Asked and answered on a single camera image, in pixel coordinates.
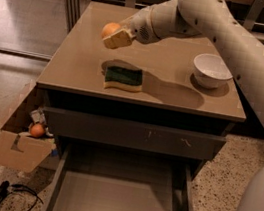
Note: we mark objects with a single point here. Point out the grey drawer cabinet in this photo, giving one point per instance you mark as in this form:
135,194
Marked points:
170,97

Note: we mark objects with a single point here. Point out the closed top drawer front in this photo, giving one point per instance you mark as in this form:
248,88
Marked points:
133,135

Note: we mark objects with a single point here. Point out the orange fruit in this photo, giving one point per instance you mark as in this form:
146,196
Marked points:
110,29
37,130

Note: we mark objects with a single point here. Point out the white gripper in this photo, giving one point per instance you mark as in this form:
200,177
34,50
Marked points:
141,25

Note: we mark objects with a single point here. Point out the orange fruit in box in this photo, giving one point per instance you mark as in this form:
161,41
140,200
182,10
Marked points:
37,130

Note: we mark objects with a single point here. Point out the cardboard box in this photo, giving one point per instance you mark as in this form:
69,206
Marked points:
18,149

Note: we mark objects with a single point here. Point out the green and yellow sponge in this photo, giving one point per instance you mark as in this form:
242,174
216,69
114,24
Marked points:
126,79

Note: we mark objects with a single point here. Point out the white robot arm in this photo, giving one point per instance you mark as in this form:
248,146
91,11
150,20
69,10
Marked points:
242,53

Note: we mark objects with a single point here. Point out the crumpled wrapper in box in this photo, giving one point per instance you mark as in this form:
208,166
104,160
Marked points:
38,116

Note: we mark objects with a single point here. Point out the open middle drawer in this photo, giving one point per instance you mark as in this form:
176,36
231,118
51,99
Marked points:
94,179

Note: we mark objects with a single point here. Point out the white ceramic bowl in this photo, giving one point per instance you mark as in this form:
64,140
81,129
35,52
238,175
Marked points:
210,71

